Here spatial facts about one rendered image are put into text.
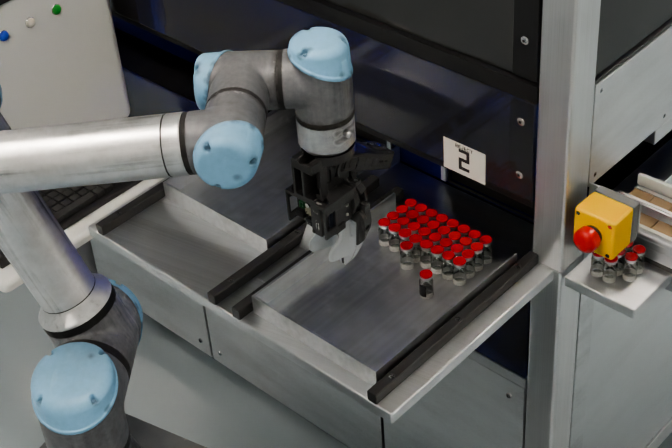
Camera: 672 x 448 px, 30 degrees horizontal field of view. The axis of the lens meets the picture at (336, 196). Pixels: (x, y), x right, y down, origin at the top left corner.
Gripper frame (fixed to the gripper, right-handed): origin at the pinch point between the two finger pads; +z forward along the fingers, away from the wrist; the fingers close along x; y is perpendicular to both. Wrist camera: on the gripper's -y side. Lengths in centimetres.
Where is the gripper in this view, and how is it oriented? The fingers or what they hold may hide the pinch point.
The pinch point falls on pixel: (347, 252)
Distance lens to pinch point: 175.0
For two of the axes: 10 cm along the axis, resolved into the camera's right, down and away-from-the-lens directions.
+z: 0.6, 7.9, 6.1
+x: 7.4, 3.7, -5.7
